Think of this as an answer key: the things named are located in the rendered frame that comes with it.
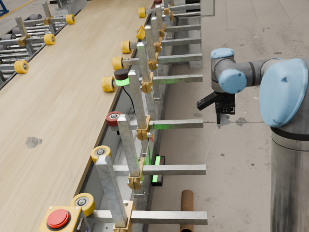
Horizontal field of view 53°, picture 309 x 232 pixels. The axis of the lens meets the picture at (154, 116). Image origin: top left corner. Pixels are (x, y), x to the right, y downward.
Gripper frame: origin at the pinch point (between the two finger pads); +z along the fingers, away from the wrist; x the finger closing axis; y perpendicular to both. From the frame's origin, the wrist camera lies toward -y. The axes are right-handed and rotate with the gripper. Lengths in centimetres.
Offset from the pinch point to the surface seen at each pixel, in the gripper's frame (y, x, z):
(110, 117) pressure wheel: -49.3, -1.1, -7.9
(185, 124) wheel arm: -14.3, -1.5, -2.7
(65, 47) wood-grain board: -107, 94, -8
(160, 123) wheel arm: -26.1, -0.8, -3.4
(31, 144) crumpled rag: -79, -20, -9
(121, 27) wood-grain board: -70, 128, -8
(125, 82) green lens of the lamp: -37.0, -6.6, -28.9
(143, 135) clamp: -33.2, -8.6, -2.6
